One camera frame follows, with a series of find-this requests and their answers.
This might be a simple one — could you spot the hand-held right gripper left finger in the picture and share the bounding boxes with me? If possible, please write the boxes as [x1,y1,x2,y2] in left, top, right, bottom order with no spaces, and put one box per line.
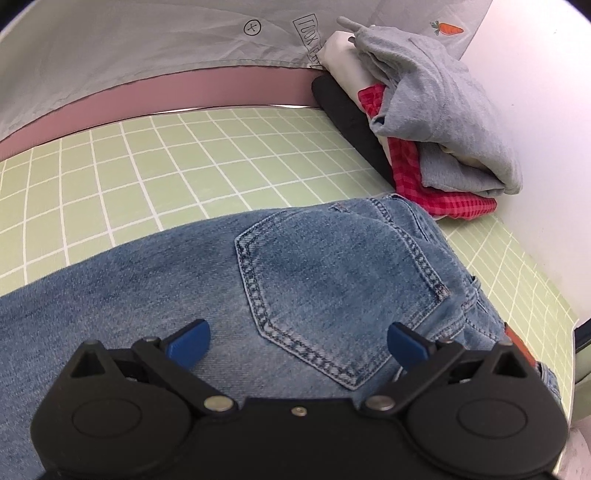
[66,319,239,413]

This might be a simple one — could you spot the grey printed sheet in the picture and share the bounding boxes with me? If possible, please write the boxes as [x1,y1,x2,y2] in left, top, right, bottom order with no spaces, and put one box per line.
[0,0,492,141]

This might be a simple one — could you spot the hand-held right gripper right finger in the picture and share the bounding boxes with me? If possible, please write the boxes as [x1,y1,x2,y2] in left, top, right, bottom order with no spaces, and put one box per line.
[362,322,535,413]

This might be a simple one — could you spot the red checkered cloth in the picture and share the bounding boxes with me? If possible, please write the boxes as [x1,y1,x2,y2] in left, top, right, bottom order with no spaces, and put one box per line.
[358,83,498,220]

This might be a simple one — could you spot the black folded garment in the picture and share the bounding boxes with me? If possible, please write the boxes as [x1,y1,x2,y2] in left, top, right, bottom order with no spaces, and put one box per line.
[311,74,399,190]

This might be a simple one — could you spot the white folded garment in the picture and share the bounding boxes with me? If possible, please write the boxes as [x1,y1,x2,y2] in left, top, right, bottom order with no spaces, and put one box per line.
[320,31,384,139]

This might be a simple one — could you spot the blue denim jeans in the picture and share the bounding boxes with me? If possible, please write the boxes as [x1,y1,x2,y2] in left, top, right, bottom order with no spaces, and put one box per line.
[0,194,561,480]

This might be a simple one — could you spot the grey sweatshirt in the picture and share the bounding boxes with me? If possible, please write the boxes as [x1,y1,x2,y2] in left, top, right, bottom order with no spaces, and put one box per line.
[337,16,523,195]

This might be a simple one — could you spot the green grid mat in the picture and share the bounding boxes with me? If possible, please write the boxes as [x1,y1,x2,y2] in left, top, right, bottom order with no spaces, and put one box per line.
[0,104,580,384]

